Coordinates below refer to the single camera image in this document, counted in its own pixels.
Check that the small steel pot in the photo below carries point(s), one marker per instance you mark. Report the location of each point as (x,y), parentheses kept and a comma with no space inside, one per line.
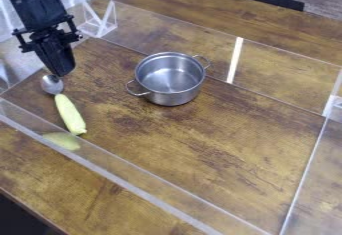
(170,77)

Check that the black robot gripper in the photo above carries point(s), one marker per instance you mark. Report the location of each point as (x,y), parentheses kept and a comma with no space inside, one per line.
(47,33)

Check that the green handled metal spoon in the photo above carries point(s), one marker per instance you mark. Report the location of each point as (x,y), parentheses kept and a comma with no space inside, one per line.
(52,86)

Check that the clear acrylic enclosure panel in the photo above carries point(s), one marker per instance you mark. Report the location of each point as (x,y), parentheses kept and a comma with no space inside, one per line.
(183,204)

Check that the clear acrylic bracket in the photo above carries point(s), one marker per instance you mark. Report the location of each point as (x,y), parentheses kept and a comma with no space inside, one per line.
(98,26)

